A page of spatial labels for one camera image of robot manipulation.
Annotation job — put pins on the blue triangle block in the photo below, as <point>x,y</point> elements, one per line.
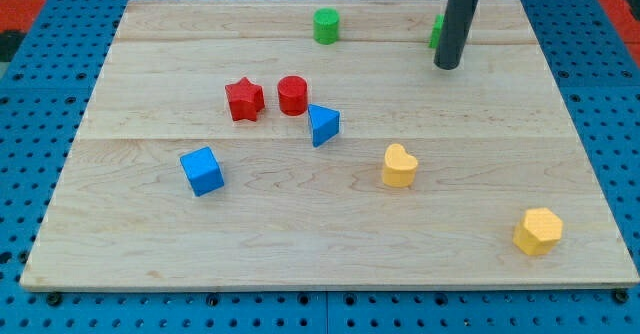
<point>324,123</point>

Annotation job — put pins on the green block behind rod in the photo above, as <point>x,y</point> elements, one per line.
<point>436,31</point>

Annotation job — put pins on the yellow hexagon block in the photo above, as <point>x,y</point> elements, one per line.
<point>538,231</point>

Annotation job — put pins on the green cylinder block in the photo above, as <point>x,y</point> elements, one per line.
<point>326,25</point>

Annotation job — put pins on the blue cube block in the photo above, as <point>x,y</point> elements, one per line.
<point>202,171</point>

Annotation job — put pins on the red cylinder block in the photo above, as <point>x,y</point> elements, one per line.
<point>293,95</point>

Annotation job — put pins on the red star block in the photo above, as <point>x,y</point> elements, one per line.
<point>245,99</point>

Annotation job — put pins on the wooden board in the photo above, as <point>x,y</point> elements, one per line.
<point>493,138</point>

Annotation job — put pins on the yellow heart block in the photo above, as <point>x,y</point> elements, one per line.
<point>399,167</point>

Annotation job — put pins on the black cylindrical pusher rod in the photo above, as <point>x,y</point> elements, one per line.
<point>457,21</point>

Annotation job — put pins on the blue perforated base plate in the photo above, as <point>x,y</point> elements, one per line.
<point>48,83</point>

